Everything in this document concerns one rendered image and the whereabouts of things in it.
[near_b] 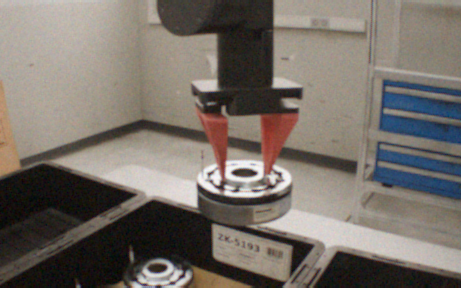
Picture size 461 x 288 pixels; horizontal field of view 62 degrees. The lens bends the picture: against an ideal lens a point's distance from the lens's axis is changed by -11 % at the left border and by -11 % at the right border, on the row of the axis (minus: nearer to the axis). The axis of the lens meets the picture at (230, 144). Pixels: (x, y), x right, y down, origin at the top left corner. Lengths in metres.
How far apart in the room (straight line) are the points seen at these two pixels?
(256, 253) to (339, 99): 2.71
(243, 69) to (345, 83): 2.83
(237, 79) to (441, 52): 2.69
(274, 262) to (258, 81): 0.28
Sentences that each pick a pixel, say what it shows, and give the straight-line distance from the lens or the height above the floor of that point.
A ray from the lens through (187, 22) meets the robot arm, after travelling 0.35.
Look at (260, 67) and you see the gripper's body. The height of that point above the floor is 1.16.
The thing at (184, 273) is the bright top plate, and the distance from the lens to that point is 0.62.
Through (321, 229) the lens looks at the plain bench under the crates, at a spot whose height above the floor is 0.70.
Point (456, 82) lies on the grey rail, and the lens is 2.17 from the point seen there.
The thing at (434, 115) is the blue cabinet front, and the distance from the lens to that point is 2.24.
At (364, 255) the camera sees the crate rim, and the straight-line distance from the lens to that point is 0.55.
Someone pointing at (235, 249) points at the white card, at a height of 0.89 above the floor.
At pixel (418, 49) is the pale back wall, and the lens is 3.07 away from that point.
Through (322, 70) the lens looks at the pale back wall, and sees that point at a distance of 3.27.
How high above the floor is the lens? 1.22
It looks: 18 degrees down
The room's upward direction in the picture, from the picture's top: straight up
